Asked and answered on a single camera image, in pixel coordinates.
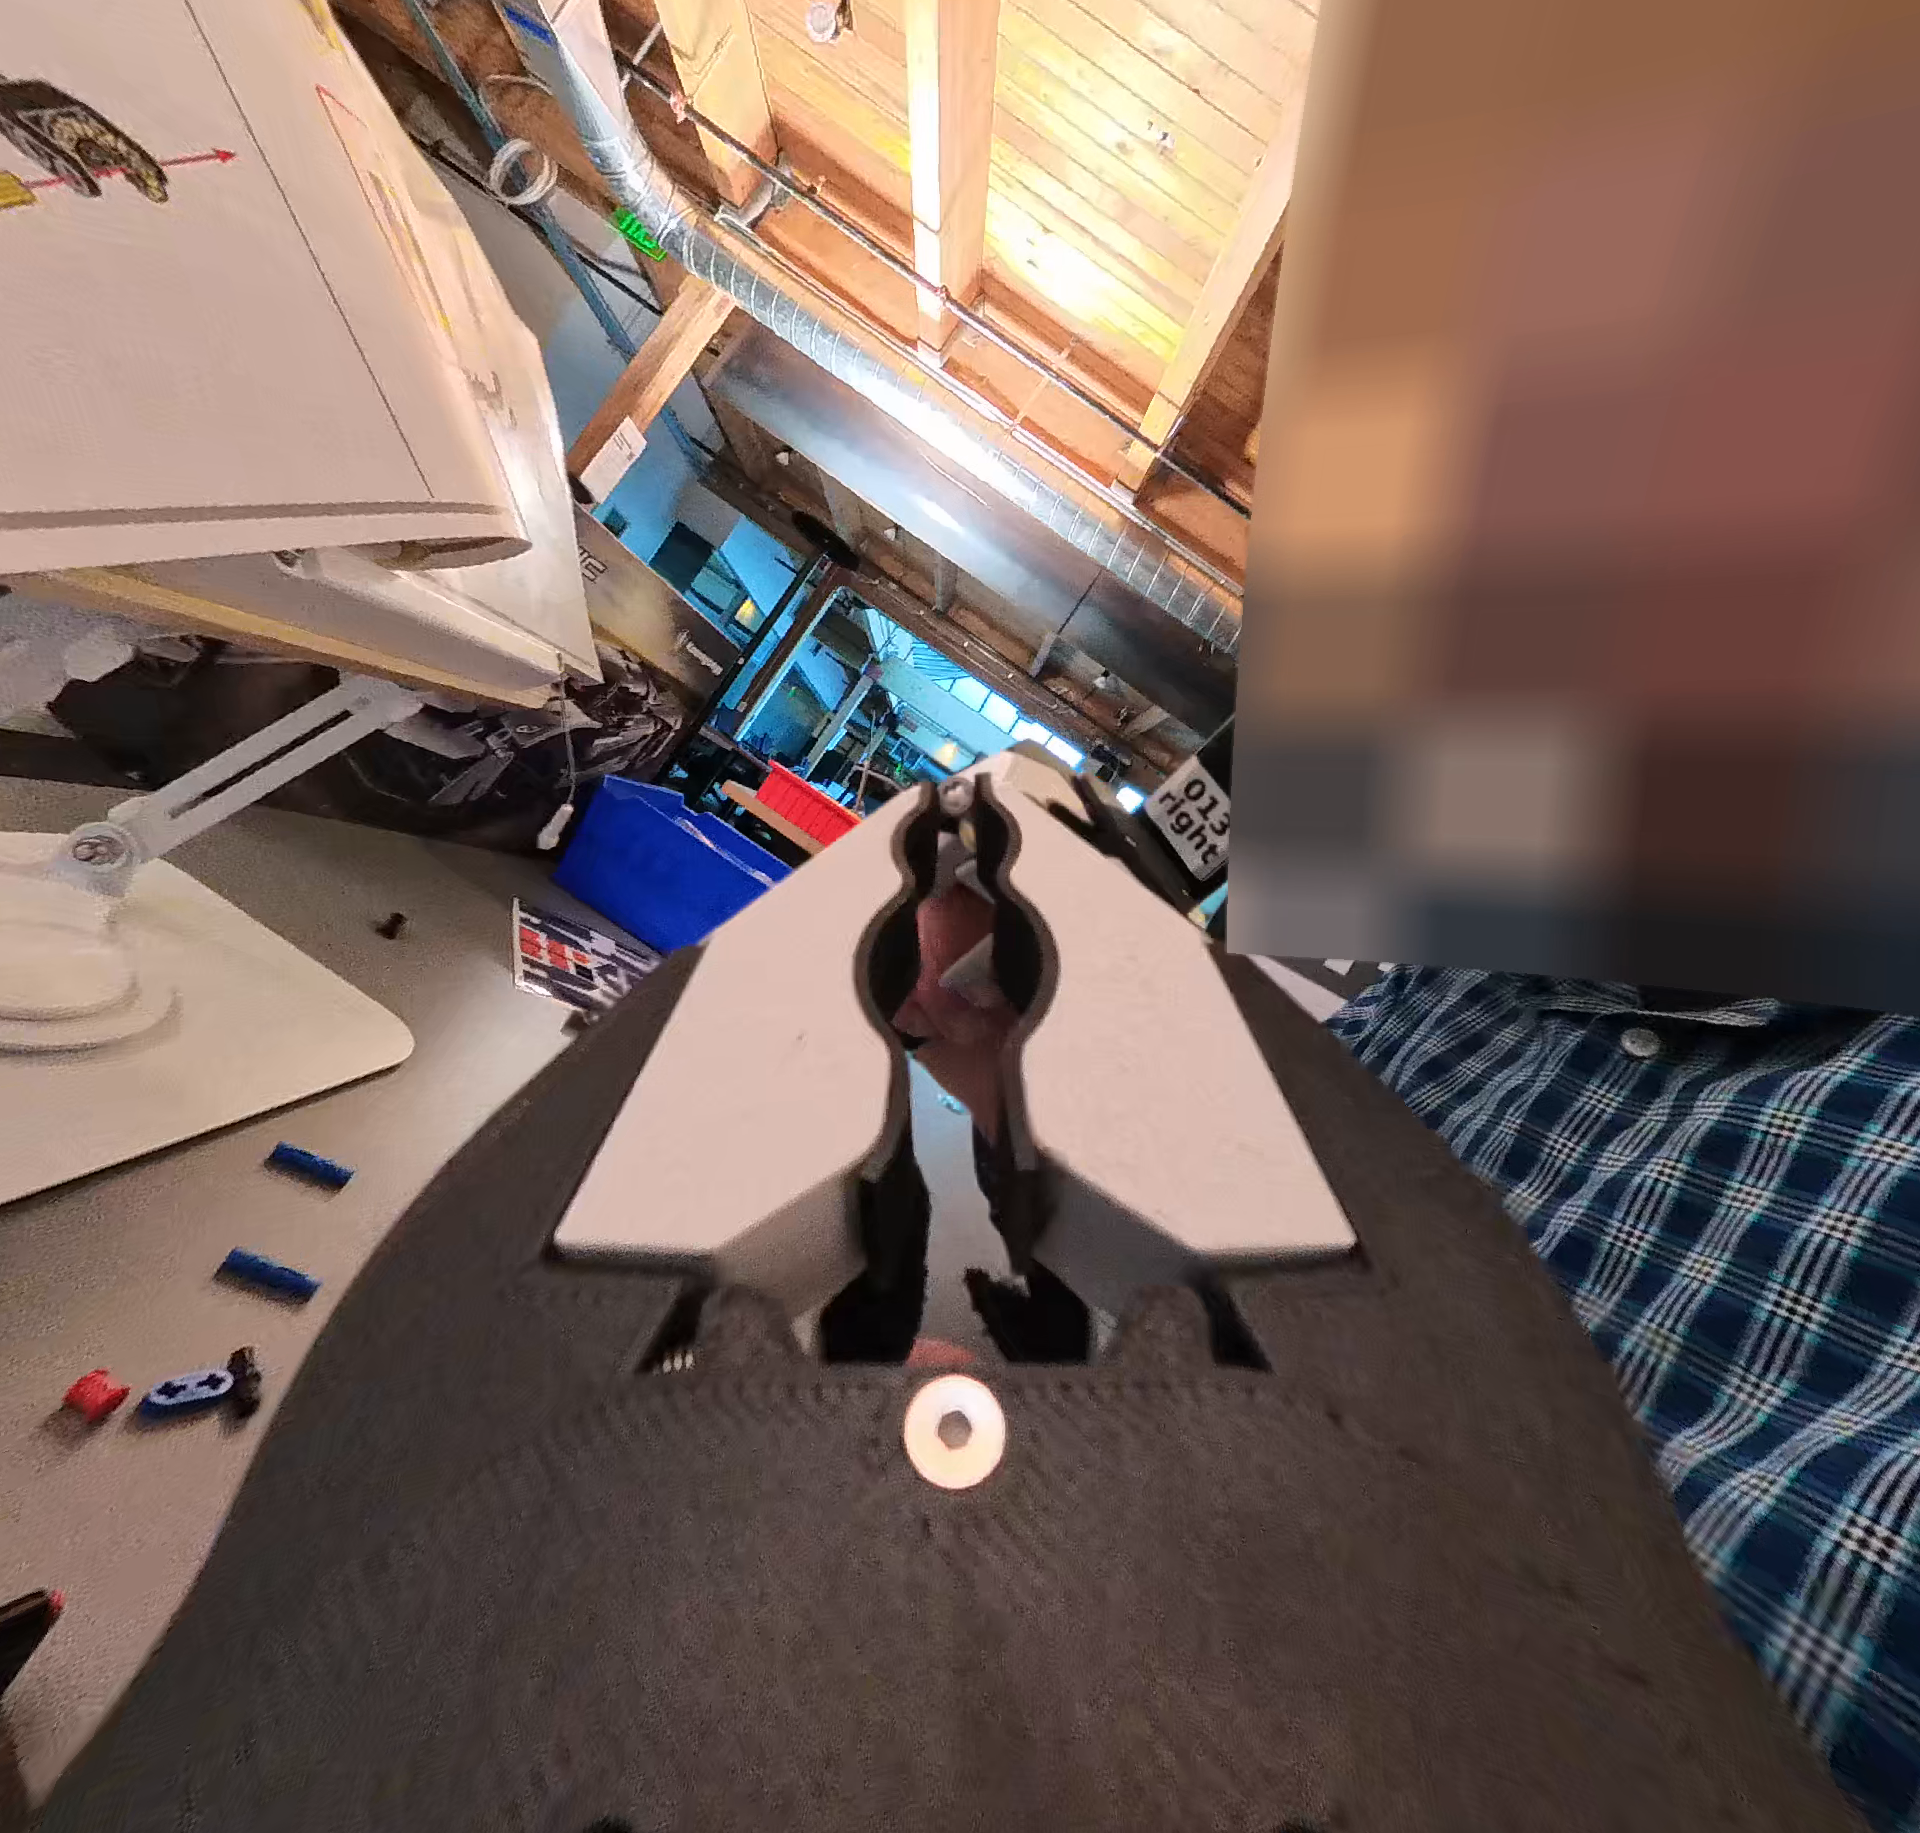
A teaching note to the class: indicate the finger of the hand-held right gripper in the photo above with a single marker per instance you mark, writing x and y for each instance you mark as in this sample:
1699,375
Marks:
1050,782

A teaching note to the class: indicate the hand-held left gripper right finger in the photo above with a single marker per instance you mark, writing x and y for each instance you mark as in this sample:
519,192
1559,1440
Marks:
1185,1113

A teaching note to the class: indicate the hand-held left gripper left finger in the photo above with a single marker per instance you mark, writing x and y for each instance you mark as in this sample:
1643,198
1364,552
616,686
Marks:
751,1099

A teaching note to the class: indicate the lego sticker sheet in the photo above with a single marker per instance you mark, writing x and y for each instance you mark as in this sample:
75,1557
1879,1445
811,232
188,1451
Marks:
578,955

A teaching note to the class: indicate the scattered blue lego pins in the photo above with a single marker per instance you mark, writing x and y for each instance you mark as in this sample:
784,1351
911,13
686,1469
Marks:
309,1165

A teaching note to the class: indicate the dark printed lego box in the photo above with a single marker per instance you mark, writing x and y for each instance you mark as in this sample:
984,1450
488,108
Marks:
451,753

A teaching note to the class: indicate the blue lego liftarm black pin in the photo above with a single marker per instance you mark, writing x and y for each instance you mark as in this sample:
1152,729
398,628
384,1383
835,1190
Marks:
188,1392

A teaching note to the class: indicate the red lego bush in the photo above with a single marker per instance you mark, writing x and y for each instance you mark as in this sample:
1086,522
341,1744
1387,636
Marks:
94,1393

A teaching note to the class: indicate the lego instruction booklet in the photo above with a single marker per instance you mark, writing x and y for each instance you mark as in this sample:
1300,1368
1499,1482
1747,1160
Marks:
224,363

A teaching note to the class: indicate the person's right hand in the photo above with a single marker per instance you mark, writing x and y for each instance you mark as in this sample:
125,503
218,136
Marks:
960,1040

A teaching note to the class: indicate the red plastic bin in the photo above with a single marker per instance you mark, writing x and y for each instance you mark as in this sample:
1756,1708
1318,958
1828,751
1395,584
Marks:
811,810

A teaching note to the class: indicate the blue plastic bin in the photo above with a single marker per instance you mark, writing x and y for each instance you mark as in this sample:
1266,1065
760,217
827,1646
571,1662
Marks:
661,873

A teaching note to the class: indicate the white book stand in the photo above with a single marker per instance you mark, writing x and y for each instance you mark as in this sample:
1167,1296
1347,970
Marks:
224,1054

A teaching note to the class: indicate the person's torso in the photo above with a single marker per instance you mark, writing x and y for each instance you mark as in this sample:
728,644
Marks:
1725,1264

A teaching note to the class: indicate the green exit sign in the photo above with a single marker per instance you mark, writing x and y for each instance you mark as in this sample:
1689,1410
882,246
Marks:
639,230

